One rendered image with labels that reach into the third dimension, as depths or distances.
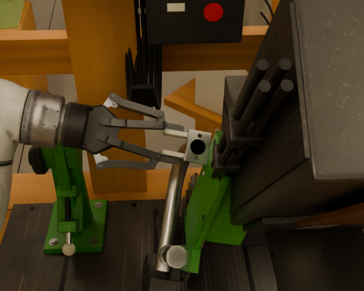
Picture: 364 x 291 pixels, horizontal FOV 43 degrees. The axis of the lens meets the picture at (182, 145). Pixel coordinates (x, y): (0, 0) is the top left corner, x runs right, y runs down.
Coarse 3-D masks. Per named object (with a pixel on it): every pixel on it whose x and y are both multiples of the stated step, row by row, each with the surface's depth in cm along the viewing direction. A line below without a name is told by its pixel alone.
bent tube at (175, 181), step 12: (192, 132) 78; (204, 132) 78; (192, 144) 86; (204, 144) 79; (192, 156) 78; (204, 156) 78; (180, 168) 89; (180, 180) 90; (168, 192) 90; (180, 192) 90; (168, 204) 89; (168, 216) 89; (168, 228) 88; (168, 240) 88; (156, 264) 88
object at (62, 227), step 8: (72, 176) 98; (72, 184) 98; (56, 192) 97; (64, 192) 97; (72, 192) 97; (80, 192) 100; (80, 200) 100; (64, 208) 100; (72, 208) 100; (80, 208) 100; (64, 216) 100; (72, 216) 100; (80, 216) 100; (64, 224) 97; (72, 224) 97; (80, 224) 100; (64, 232) 97
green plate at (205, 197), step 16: (208, 160) 78; (208, 176) 76; (224, 176) 68; (192, 192) 85; (208, 192) 74; (224, 192) 69; (192, 208) 83; (208, 208) 73; (224, 208) 73; (192, 224) 81; (208, 224) 74; (224, 224) 76; (192, 240) 79; (208, 240) 78; (224, 240) 78; (240, 240) 78
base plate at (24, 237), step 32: (32, 224) 109; (128, 224) 109; (0, 256) 102; (32, 256) 102; (64, 256) 102; (96, 256) 102; (128, 256) 102; (224, 256) 102; (256, 256) 102; (0, 288) 96; (32, 288) 96; (64, 288) 96; (96, 288) 96; (128, 288) 96; (192, 288) 96; (224, 288) 96; (256, 288) 96
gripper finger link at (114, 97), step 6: (114, 96) 77; (120, 102) 77; (126, 102) 77; (132, 102) 77; (126, 108) 78; (132, 108) 77; (138, 108) 78; (144, 108) 78; (150, 108) 78; (144, 114) 79; (150, 114) 78; (156, 114) 78; (162, 114) 78
